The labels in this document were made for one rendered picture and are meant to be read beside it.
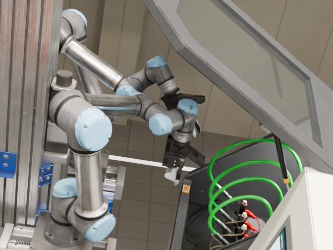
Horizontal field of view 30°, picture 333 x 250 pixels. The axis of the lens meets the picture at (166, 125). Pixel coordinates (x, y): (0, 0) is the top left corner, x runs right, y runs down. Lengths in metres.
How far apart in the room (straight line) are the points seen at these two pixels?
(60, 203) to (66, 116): 0.44
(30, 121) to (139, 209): 2.08
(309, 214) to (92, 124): 0.68
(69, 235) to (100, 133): 0.55
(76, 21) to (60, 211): 0.84
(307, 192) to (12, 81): 1.05
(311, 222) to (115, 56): 3.22
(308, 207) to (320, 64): 3.25
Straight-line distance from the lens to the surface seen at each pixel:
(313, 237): 1.79
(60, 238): 2.29
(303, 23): 4.91
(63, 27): 2.56
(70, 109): 1.88
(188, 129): 2.24
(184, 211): 2.72
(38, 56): 2.16
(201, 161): 2.32
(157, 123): 2.14
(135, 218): 4.15
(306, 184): 1.99
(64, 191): 2.19
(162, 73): 2.53
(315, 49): 5.02
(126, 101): 2.15
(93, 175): 1.99
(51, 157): 2.40
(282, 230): 2.02
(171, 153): 2.32
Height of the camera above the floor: 2.59
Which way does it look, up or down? 30 degrees down
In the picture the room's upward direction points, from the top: 11 degrees clockwise
